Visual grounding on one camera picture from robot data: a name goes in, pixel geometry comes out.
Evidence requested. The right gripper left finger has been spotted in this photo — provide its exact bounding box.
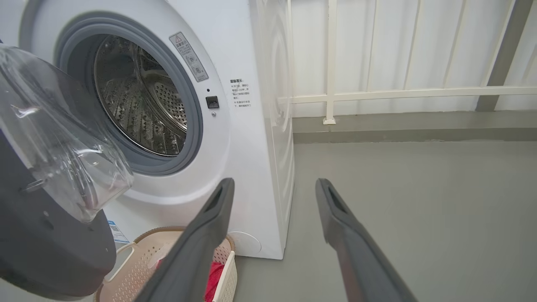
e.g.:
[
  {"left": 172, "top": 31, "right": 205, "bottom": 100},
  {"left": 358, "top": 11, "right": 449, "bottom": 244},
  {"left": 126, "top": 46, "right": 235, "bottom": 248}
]
[{"left": 134, "top": 177, "right": 235, "bottom": 302}]

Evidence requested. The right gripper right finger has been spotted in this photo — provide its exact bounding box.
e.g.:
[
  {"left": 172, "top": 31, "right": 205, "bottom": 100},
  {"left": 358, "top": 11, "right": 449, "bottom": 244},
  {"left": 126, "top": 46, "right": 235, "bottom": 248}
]
[{"left": 315, "top": 178, "right": 418, "bottom": 302}]

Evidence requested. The red garment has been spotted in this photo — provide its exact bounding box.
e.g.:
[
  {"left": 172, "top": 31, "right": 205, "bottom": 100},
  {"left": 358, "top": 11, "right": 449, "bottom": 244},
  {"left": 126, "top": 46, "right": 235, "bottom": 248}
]
[{"left": 156, "top": 258, "right": 225, "bottom": 302}]

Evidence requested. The black glass washing machine door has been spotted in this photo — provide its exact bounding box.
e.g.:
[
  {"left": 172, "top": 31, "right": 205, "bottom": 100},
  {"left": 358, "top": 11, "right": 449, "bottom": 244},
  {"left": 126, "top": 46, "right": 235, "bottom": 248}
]
[{"left": 0, "top": 42, "right": 135, "bottom": 302}]

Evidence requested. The cream perforated laundry basket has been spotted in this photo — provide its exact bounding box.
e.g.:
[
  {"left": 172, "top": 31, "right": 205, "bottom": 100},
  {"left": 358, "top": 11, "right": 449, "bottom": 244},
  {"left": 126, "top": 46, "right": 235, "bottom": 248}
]
[{"left": 94, "top": 226, "right": 237, "bottom": 302}]

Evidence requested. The white washing machine body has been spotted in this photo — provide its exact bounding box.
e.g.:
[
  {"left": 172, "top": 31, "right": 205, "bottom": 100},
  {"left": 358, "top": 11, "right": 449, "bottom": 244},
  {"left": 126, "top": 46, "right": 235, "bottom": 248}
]
[{"left": 0, "top": 0, "right": 295, "bottom": 260}]

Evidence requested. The steel washing machine drum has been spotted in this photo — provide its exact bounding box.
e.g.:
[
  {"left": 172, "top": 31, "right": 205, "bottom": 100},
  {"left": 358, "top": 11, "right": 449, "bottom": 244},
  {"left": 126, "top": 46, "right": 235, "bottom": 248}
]
[{"left": 93, "top": 34, "right": 188, "bottom": 157}]

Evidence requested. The blue energy label sticker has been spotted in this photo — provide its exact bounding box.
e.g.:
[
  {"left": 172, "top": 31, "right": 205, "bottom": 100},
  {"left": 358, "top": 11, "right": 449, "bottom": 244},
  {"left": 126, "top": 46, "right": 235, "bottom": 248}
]
[{"left": 107, "top": 220, "right": 130, "bottom": 244}]

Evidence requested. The white metal railing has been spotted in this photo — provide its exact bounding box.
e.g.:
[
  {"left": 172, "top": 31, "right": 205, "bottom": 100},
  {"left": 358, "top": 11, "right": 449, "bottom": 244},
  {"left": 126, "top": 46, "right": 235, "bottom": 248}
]
[{"left": 277, "top": 0, "right": 537, "bottom": 125}]

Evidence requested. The grey warning sticker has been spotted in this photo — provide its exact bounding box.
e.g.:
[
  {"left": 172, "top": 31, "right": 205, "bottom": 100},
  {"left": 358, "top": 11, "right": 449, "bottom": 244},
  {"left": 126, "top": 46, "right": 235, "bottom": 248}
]
[{"left": 169, "top": 32, "right": 209, "bottom": 82}]

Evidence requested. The grey vertical post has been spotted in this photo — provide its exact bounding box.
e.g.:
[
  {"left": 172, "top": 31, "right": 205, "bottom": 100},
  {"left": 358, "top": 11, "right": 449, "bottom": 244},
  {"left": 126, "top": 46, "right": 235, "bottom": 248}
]
[{"left": 475, "top": 0, "right": 533, "bottom": 112}]

